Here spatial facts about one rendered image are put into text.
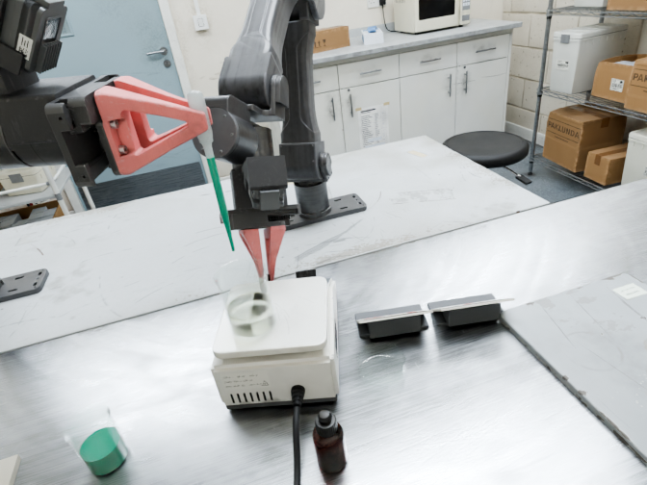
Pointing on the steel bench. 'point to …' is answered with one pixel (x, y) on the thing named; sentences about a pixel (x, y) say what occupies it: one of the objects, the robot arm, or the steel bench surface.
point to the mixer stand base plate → (595, 349)
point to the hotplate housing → (283, 372)
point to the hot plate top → (293, 320)
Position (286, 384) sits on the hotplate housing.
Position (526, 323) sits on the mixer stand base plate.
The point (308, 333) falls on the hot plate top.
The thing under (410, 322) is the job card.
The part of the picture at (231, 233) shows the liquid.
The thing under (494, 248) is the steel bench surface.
